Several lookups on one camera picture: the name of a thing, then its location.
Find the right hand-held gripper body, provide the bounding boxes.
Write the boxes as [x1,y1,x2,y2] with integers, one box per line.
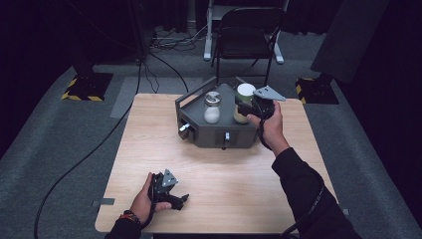
[246,85,287,120]

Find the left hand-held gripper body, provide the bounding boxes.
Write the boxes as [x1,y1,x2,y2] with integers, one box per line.
[149,167,182,205]

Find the yellowish jar with white lid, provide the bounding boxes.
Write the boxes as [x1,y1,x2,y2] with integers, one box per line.
[232,83,258,125]

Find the dark grey corner rack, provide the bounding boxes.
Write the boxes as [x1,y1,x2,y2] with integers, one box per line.
[174,76,278,150]

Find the glass shaker with silver lid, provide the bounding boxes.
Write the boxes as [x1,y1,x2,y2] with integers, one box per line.
[202,91,223,125]

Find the person's left hand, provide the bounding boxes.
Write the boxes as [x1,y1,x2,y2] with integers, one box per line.
[129,171,173,224]

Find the person's right hand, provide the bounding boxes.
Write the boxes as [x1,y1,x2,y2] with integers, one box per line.
[246,101,291,157]

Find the striped-edge black stand base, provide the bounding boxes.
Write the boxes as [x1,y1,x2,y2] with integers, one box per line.
[60,64,114,103]
[295,74,340,106]

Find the black folding chair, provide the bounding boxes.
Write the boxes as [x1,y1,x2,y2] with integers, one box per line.
[211,6,289,95]

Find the light grey floor mat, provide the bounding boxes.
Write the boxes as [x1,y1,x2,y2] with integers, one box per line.
[109,76,205,120]

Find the dark grey panel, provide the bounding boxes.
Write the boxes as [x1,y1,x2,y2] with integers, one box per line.
[310,0,390,85]

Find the left hand-held gripper cable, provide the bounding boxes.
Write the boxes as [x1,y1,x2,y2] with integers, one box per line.
[140,178,157,231]

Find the hand-held gripper cable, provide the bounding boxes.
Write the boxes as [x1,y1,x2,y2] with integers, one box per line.
[256,99,328,239]
[140,178,157,231]

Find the right hand-held gripper cable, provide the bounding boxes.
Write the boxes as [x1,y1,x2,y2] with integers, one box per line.
[256,99,328,239]

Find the red and black bracelet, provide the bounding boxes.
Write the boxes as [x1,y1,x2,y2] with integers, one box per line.
[118,209,142,227]

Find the thin black floor cable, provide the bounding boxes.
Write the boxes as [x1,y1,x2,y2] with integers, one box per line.
[148,52,190,94]

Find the thick black floor cable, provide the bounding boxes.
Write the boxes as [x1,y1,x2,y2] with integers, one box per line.
[33,56,143,239]

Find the bundle of floor cables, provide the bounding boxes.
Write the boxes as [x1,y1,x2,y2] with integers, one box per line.
[149,23,209,53]

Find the black stand post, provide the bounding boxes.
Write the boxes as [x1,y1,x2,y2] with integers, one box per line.
[127,0,157,65]

